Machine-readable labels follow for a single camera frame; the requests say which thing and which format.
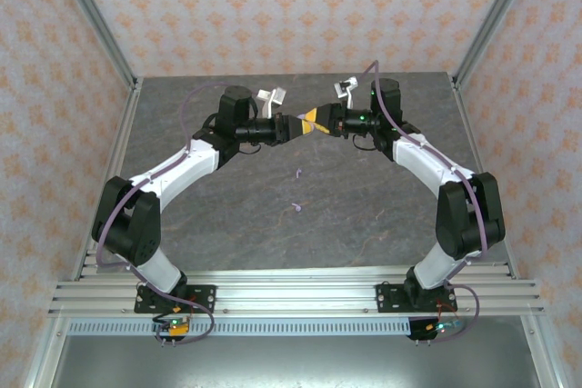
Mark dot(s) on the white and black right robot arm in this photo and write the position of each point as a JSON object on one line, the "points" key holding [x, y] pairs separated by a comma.
{"points": [[423, 161]]}

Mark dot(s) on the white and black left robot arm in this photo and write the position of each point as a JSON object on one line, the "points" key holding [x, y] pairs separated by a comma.
{"points": [[182, 170]]}

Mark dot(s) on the small controller circuit board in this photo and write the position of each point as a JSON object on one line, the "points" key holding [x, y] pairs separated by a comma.
{"points": [[175, 326], [443, 326]]}

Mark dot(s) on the aluminium side rail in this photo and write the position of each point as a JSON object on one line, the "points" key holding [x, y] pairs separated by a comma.
{"points": [[474, 133], [122, 133]]}

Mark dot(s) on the aluminium base rail beam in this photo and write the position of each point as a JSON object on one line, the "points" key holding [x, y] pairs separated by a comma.
{"points": [[295, 292]]}

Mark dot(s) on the aluminium frame post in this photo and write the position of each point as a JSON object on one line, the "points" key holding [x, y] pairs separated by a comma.
{"points": [[92, 11], [498, 11]]}

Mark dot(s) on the grey metal base plate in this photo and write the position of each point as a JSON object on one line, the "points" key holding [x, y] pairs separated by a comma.
{"points": [[291, 365]]}

